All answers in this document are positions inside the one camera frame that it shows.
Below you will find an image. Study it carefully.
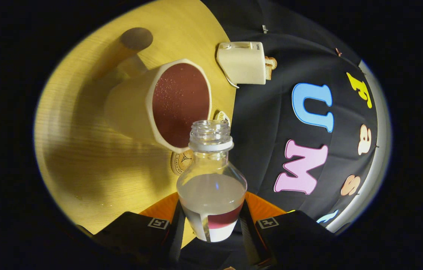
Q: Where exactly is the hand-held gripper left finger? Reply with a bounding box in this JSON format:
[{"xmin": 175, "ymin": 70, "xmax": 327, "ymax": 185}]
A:
[{"xmin": 91, "ymin": 192, "xmax": 185, "ymax": 265}]

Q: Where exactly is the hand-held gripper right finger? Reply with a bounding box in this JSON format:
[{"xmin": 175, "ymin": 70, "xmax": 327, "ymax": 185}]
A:
[{"xmin": 239, "ymin": 191, "xmax": 337, "ymax": 269}]

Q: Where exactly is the round cork coaster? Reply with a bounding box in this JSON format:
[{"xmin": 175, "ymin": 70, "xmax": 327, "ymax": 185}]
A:
[{"xmin": 170, "ymin": 149, "xmax": 195, "ymax": 176}]

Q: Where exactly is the cream cup with brown inside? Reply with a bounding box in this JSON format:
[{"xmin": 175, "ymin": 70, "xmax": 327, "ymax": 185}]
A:
[{"xmin": 93, "ymin": 27, "xmax": 212, "ymax": 153}]

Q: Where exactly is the clear plastic juice bottle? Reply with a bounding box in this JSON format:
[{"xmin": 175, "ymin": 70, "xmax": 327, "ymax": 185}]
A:
[{"xmin": 176, "ymin": 120, "xmax": 248, "ymax": 243}]

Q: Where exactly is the wooden table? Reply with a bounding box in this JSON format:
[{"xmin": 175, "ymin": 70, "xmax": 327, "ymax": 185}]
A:
[{"xmin": 33, "ymin": 0, "xmax": 237, "ymax": 248}]

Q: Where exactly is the cream toaster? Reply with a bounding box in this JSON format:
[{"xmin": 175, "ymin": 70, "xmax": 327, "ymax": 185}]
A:
[{"xmin": 216, "ymin": 41, "xmax": 267, "ymax": 85}]

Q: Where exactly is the white toaster cable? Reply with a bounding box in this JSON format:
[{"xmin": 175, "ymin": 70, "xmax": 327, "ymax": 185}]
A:
[{"xmin": 222, "ymin": 67, "xmax": 240, "ymax": 89}]

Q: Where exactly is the white divided spice dish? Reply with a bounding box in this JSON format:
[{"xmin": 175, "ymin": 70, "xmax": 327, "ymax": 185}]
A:
[{"xmin": 213, "ymin": 110, "xmax": 231, "ymax": 126}]

